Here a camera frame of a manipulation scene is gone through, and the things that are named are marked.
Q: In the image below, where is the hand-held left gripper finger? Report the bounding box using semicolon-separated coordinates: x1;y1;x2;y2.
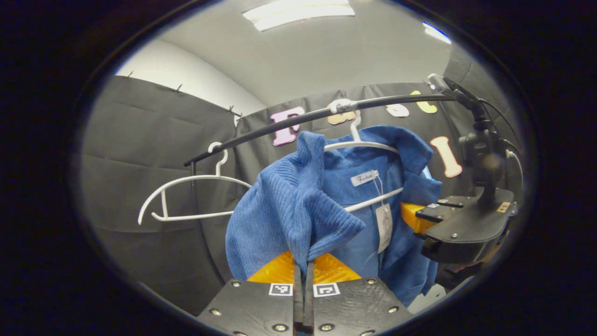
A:
196;251;304;336
305;252;413;336

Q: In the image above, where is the white platform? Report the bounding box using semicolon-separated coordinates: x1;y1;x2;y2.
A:
408;284;446;313

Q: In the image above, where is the large ceiling light panel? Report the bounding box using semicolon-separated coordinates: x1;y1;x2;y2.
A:
243;0;355;32

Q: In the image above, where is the black backdrop cloth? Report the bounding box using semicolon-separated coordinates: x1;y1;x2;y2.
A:
77;47;523;315

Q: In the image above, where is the black clothes rack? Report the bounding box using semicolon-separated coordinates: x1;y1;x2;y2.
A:
183;93;455;280

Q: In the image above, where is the blue corduroy jacket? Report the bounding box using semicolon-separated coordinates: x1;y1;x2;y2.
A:
225;125;443;308

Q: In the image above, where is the white plastic hanger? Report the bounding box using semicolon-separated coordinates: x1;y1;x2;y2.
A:
138;141;252;226
323;99;404;213

